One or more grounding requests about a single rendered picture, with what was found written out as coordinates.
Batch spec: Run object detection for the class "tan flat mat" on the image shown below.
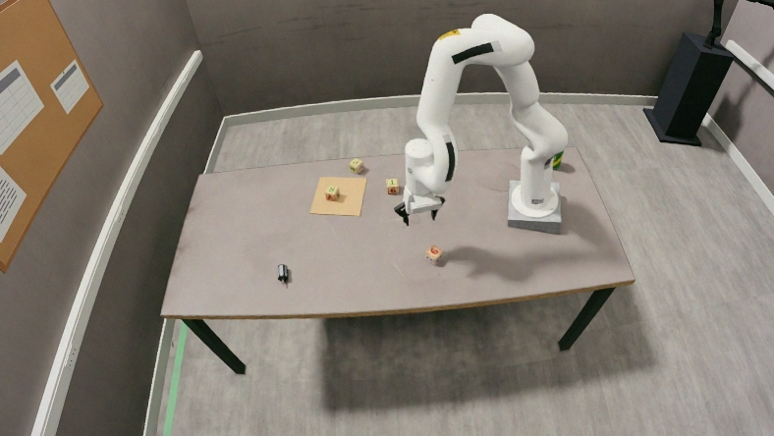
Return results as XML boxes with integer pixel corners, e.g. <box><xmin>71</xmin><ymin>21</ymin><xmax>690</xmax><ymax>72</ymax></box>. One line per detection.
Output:
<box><xmin>310</xmin><ymin>177</ymin><xmax>367</xmax><ymax>216</ymax></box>

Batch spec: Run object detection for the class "green drink can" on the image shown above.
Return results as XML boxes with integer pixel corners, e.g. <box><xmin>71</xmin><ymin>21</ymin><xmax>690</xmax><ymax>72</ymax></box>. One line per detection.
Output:
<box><xmin>553</xmin><ymin>151</ymin><xmax>564</xmax><ymax>169</ymax></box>

